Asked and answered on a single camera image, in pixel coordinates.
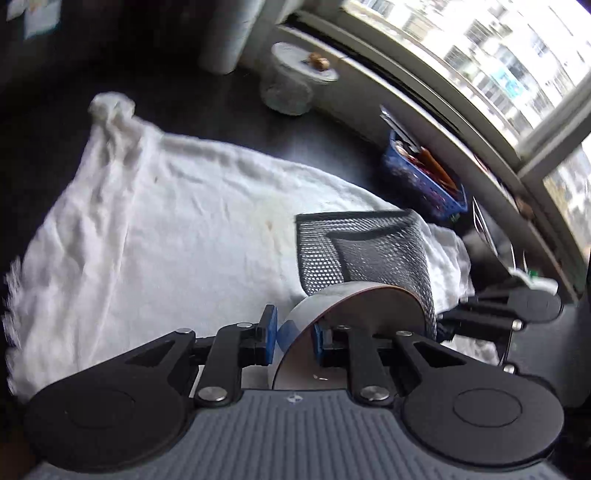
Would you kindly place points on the small brown nut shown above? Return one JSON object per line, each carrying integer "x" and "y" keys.
{"x": 318, "y": 62}

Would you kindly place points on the white paper towel roll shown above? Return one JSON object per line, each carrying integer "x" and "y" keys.
{"x": 227, "y": 32}

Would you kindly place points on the white cotton cloth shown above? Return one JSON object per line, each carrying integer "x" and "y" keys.
{"x": 155, "y": 232}

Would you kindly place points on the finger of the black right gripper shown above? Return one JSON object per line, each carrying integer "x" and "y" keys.
{"x": 515, "y": 330}

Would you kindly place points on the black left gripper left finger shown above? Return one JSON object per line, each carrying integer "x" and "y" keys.
{"x": 225, "y": 355}

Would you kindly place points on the glass jar with lid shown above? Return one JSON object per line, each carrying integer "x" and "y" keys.
{"x": 289, "y": 84}

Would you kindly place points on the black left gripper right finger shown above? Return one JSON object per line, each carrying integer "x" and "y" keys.
{"x": 354, "y": 350}

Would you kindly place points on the white ceramic bowl orange base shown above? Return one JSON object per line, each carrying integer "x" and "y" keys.
{"x": 312, "y": 344}

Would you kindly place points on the blue plastic basket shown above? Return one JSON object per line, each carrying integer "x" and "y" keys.
{"x": 440, "y": 191}

